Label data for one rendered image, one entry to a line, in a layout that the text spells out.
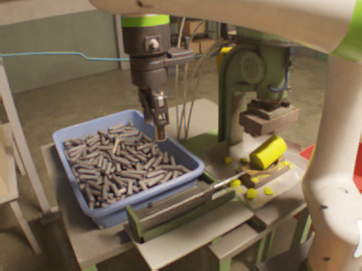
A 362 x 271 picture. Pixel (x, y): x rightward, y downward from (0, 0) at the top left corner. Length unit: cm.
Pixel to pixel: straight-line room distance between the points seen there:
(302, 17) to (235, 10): 8
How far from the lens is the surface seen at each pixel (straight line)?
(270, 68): 76
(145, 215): 71
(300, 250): 86
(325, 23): 38
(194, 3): 37
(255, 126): 78
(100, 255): 81
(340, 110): 63
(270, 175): 91
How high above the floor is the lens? 157
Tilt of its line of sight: 27 degrees down
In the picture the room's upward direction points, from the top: 3 degrees counter-clockwise
